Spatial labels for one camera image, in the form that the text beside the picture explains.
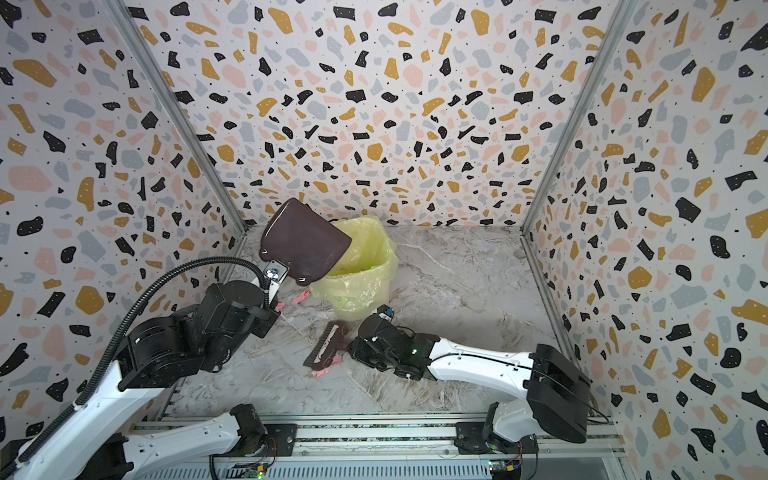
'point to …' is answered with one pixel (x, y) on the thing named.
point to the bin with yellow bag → (357, 286)
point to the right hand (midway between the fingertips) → (339, 346)
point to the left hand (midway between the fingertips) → (267, 287)
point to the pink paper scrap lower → (336, 359)
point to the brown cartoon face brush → (322, 354)
